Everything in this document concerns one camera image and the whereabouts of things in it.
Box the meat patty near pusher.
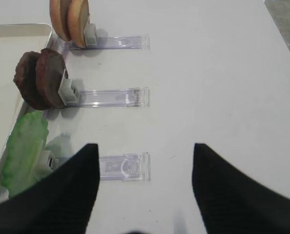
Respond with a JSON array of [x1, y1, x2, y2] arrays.
[[36, 48, 66, 109]]

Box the white metal tray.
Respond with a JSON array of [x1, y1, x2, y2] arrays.
[[0, 23, 52, 176]]

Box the bun slice near tray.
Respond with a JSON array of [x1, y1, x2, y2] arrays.
[[49, 0, 71, 42]]

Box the clear patty dispenser rail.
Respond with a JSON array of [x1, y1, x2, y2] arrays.
[[66, 87, 149, 108]]

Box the clear bun dispenser rail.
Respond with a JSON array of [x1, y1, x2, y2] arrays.
[[63, 35, 150, 51]]

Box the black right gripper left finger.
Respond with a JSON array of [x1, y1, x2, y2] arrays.
[[0, 143, 100, 234]]

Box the grey lettuce pusher block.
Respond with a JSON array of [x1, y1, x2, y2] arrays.
[[34, 150, 59, 180]]

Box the clear lettuce dispenser rail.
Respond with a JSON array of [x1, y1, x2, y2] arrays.
[[99, 152, 150, 181]]

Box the bun slice near pusher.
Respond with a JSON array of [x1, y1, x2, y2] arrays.
[[67, 0, 89, 48]]

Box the upright green lettuce leaf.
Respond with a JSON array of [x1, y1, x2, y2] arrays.
[[1, 111, 49, 198]]

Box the grey patty pusher block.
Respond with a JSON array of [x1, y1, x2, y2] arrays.
[[58, 70, 81, 107]]

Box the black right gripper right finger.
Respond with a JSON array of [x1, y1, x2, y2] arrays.
[[192, 143, 290, 234]]

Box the grey bun pusher block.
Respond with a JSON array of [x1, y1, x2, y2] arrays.
[[84, 23, 98, 47]]

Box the meat patty near tray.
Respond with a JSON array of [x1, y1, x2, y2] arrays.
[[13, 51, 49, 111]]

